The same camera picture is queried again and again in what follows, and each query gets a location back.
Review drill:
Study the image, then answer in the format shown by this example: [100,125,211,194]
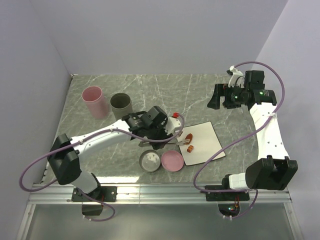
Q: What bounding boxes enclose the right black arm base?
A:
[204,185,250,219]

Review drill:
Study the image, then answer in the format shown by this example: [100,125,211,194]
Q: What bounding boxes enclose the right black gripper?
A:
[207,83,249,110]

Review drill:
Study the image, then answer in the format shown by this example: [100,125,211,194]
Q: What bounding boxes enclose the pink cylindrical container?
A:
[81,86,109,119]

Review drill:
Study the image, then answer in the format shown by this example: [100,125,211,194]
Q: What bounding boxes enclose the grey cylindrical container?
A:
[110,92,134,120]

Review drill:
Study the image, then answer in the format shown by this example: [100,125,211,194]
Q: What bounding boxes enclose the pink round lid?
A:
[161,150,184,172]

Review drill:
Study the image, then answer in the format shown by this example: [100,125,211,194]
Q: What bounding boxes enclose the grey round lid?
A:
[139,149,161,173]

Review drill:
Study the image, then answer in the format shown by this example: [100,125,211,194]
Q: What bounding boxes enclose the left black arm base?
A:
[71,186,118,220]

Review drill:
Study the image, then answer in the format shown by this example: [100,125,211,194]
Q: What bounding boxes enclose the metal tongs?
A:
[138,139,191,147]

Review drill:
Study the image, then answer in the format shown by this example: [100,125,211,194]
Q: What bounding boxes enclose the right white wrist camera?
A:
[226,65,244,88]

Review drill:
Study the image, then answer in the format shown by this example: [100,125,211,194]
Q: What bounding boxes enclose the brown fried food piece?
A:
[184,133,193,145]

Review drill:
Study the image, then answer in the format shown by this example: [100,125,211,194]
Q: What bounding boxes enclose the small orange food piece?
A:
[186,145,194,153]

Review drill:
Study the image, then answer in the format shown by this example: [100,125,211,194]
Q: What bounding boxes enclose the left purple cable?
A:
[19,114,186,222]

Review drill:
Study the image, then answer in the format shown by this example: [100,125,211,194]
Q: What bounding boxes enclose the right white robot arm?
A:
[207,66,298,200]

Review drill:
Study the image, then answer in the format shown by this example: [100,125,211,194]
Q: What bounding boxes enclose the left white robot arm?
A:
[47,106,180,201]

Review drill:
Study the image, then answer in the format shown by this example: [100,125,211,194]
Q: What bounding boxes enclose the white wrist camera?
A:
[226,65,244,88]
[164,112,185,138]

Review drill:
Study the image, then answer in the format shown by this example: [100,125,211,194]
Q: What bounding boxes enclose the white square plate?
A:
[177,121,222,166]

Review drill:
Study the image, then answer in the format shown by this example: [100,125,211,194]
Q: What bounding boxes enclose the aluminium rail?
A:
[27,183,293,205]

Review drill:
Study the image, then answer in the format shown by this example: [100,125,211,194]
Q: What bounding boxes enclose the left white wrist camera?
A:
[164,112,185,138]

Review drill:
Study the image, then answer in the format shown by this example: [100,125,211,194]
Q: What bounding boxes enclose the purple cable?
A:
[192,61,286,220]
[19,114,186,222]

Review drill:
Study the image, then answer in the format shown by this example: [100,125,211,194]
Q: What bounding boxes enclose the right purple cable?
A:
[192,61,286,220]

